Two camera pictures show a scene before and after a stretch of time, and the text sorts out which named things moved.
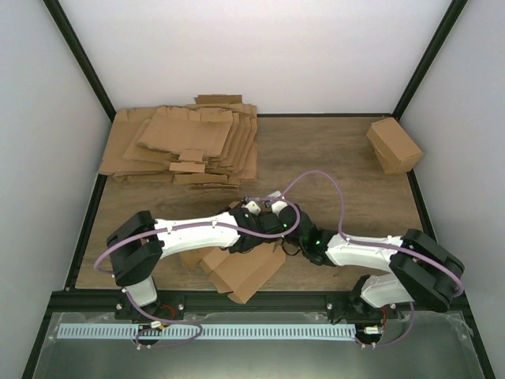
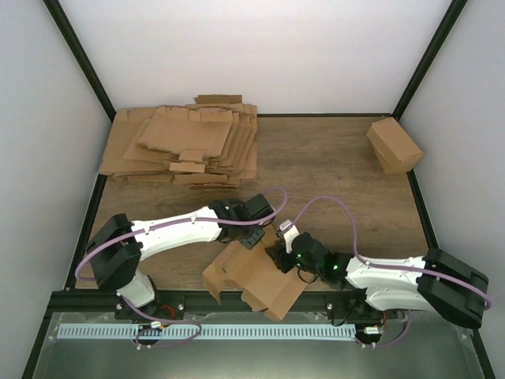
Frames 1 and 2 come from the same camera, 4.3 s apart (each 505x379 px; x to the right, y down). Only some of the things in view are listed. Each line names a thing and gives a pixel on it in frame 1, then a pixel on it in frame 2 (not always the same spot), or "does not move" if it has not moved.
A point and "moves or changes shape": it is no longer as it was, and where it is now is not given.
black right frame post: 448,21 does not move
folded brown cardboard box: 397,152 does not move
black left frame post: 80,57 does not move
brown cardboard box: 243,273 moves or changes shape
